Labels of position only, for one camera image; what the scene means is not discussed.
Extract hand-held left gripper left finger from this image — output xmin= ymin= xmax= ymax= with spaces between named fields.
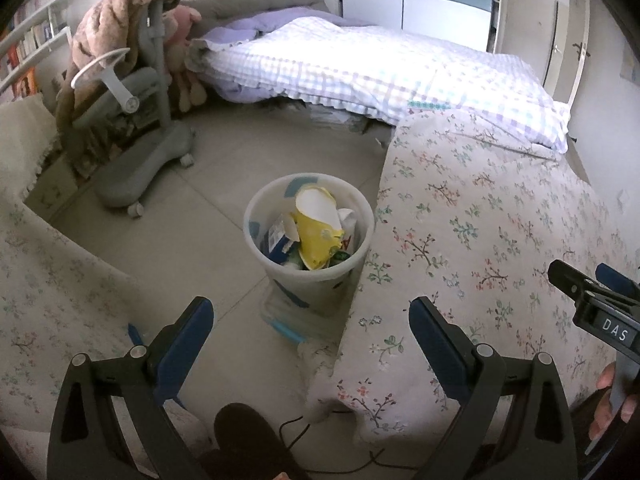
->
xmin=46 ymin=296 xmax=215 ymax=480

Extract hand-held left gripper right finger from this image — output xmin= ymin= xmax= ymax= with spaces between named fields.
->
xmin=408 ymin=296 xmax=581 ymax=480

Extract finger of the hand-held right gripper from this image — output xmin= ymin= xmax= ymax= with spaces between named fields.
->
xmin=595 ymin=262 xmax=640 ymax=309
xmin=547 ymin=260 xmax=603 ymax=307

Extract white patterned trash bin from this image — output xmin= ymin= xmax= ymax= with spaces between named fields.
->
xmin=243 ymin=172 xmax=376 ymax=317

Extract crushed yellow paper bowl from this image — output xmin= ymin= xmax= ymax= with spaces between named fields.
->
xmin=282 ymin=185 xmax=347 ymax=272

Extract person's right hand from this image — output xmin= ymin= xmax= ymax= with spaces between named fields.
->
xmin=589 ymin=360 xmax=626 ymax=442

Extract clear box with blue lid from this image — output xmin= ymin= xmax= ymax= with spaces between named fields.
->
xmin=259 ymin=280 xmax=351 ymax=346

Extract dark brown slipper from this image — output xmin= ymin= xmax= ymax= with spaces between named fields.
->
xmin=200 ymin=402 xmax=311 ymax=480

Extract blue and white carton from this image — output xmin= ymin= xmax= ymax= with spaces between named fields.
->
xmin=265 ymin=212 xmax=301 ymax=263

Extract grey wheeled chair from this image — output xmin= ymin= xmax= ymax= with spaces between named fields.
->
xmin=62 ymin=0 xmax=197 ymax=218

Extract floral storage cabinet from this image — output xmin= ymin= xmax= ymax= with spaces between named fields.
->
xmin=25 ymin=160 xmax=78 ymax=211

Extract flat boxes under bed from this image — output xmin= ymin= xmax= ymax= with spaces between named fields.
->
xmin=300 ymin=100 xmax=396 ymax=146

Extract cream door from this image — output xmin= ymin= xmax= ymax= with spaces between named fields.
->
xmin=492 ymin=0 xmax=591 ymax=106

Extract cream fringed cloth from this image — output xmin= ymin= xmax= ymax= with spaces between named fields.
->
xmin=0 ymin=92 xmax=58 ymax=198

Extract bed with checkered blanket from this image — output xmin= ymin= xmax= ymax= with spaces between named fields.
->
xmin=187 ymin=16 xmax=571 ymax=155

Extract white and teal wardrobe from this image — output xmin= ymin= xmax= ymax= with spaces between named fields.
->
xmin=336 ymin=0 xmax=501 ymax=53

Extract pink plush rabbit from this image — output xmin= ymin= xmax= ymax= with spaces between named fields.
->
xmin=165 ymin=5 xmax=207 ymax=113

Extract purple duvet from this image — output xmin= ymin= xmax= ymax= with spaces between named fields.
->
xmin=192 ymin=7 xmax=361 ymax=106

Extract brown fuzzy blanket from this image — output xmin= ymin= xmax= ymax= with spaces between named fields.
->
xmin=54 ymin=0 xmax=180 ymax=133

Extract white bookshelf with books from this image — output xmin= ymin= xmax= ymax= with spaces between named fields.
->
xmin=0 ymin=0 xmax=71 ymax=103

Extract grey bed headboard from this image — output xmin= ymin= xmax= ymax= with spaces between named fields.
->
xmin=180 ymin=0 xmax=331 ymax=23

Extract black cable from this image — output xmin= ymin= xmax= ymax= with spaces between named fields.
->
xmin=277 ymin=407 xmax=431 ymax=476

